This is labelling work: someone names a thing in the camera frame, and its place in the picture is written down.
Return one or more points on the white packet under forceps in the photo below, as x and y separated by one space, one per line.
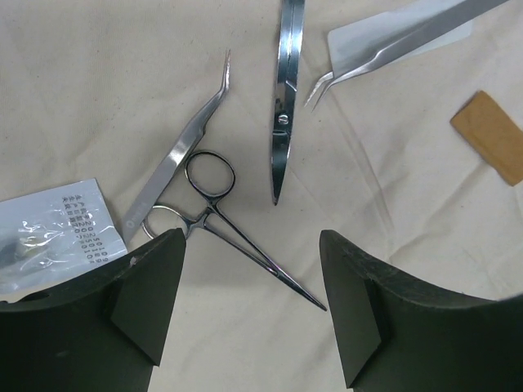
349 43

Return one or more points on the clear packet black part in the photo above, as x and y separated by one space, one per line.
54 235

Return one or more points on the angled steel tweezers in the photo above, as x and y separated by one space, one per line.
184 145

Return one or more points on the scalpel with brown cap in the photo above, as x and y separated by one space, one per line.
492 134

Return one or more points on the fine curved forceps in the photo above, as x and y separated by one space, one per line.
448 26

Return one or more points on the straight surgical scissors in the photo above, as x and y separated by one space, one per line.
289 51

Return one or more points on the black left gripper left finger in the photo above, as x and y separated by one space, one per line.
102 331

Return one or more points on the beige cloth drape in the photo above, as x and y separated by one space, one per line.
101 89

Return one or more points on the hemostat clamp crossing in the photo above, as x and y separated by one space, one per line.
212 208

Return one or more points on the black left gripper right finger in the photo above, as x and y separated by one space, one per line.
396 332

